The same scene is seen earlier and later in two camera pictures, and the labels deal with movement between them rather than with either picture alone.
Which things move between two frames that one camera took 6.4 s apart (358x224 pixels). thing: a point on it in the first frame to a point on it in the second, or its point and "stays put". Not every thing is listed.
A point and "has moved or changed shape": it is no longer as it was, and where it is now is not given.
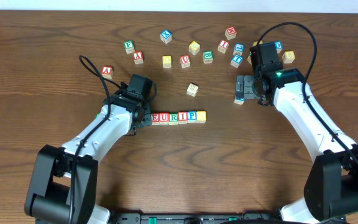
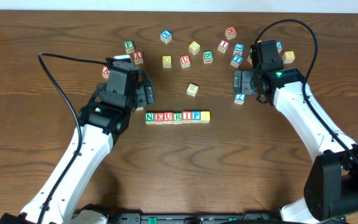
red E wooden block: [155, 117] has moved or changed shape
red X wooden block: [138, 57] stays put
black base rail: [197, 218] stays put
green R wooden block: [173, 119] has moved or changed shape
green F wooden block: [129, 46] stays put
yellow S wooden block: [201, 116] has moved or changed shape
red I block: [183, 117] has moved or changed shape
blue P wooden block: [192, 115] has moved or changed shape
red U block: [164, 118] has moved or changed shape
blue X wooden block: [166, 36] stays put
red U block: [185, 61] stays put
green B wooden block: [207, 56] stays put
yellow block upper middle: [194, 47] stays put
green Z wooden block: [248, 59] stays put
